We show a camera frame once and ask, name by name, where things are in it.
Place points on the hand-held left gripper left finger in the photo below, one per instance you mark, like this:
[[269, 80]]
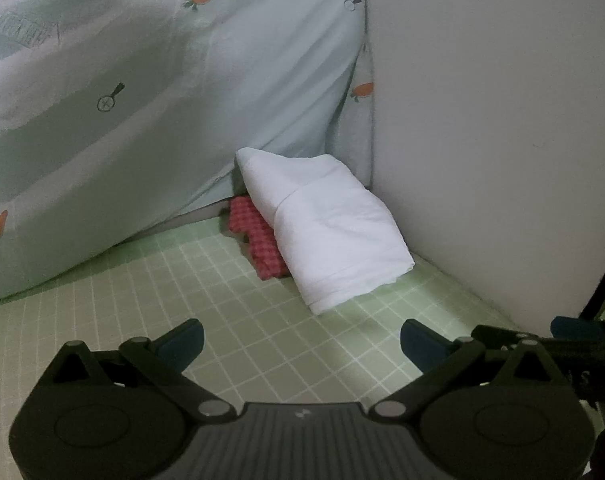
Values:
[[182, 342]]

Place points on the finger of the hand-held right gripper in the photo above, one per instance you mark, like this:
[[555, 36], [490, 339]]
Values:
[[502, 334], [577, 327]]

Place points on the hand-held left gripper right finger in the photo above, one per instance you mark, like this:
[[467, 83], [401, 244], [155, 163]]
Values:
[[420, 345]]

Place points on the white towel cloth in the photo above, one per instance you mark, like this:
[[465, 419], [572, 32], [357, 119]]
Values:
[[327, 240]]

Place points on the green grid bed sheet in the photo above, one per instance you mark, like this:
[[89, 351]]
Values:
[[282, 335]]

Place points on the red checked cloth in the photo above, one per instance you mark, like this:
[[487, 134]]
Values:
[[255, 240]]

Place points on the carrot print quilt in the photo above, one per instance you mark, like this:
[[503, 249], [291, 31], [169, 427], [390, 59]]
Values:
[[157, 110]]

